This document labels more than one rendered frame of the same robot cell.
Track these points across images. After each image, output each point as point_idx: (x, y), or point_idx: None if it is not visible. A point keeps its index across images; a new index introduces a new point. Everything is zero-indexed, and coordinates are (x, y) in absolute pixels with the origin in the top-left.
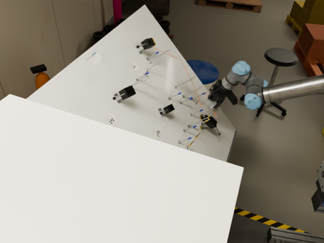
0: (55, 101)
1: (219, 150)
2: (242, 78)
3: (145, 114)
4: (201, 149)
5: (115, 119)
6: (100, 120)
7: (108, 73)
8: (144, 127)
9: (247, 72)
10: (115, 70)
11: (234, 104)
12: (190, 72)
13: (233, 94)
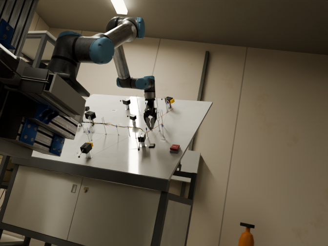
0: (112, 98)
1: (129, 163)
2: None
3: (126, 118)
4: (120, 148)
5: (115, 111)
6: (111, 108)
7: (139, 104)
8: (118, 119)
9: (144, 77)
10: (144, 105)
11: (145, 113)
12: (190, 131)
13: (150, 106)
